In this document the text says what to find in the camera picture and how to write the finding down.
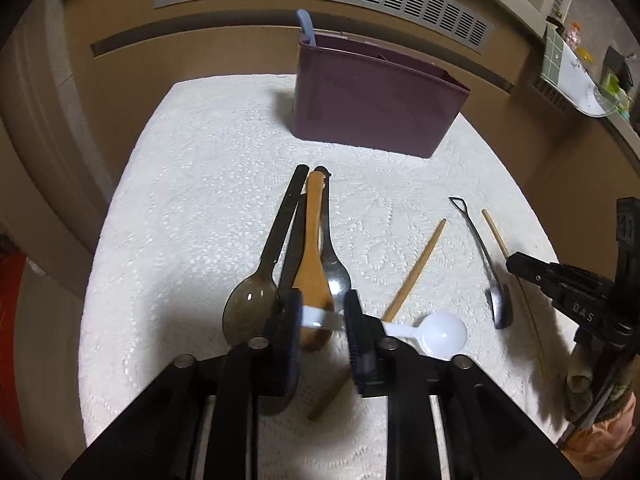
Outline loop-handled metal spoon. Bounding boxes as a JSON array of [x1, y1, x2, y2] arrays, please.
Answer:
[[448, 196, 514, 330]]

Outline black box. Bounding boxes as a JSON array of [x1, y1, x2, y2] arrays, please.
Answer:
[[604, 46, 634, 86]]

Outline red object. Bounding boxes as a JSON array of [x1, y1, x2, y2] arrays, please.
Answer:
[[0, 250, 27, 443]]

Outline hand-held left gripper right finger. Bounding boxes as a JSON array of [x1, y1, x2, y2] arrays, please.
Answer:
[[344, 290, 581, 480]]

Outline white textured towel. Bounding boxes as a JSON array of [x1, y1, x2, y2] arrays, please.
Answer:
[[77, 75, 576, 480]]

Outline blue plastic spatula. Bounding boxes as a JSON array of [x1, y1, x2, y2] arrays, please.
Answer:
[[295, 9, 316, 44]]

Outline stone kitchen countertop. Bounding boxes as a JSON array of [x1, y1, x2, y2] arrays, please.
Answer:
[[597, 110, 640, 155]]

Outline green and white cloth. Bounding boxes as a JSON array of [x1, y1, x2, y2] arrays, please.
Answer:
[[540, 22, 610, 119]]

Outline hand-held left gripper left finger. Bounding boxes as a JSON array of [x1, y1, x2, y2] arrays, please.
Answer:
[[62, 290, 305, 480]]

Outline purple plastic utensil container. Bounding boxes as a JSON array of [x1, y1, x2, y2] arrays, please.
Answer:
[[292, 30, 472, 160]]

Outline green packets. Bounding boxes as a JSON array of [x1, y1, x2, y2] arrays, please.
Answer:
[[601, 72, 632, 112]]

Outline white plastic spoon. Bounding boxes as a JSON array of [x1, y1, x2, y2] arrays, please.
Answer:
[[300, 305, 469, 359]]

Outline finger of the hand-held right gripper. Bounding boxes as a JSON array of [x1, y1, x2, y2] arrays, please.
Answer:
[[506, 252, 636, 346]]

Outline person's right forearm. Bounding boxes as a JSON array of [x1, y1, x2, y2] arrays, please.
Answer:
[[562, 360, 640, 467]]

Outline wooden chopstick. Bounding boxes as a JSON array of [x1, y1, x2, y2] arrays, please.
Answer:
[[307, 218, 447, 422], [481, 208, 549, 380]]

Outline wooden spoon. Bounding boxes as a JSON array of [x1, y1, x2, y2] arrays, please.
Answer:
[[291, 171, 335, 352]]

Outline person's right hand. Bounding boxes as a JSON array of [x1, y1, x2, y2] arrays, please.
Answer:
[[564, 344, 596, 425]]

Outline orange-capped jar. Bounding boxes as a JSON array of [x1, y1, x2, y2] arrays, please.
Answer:
[[561, 22, 585, 50]]

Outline dark metal spoon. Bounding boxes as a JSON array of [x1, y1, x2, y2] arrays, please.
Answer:
[[313, 165, 352, 312]]

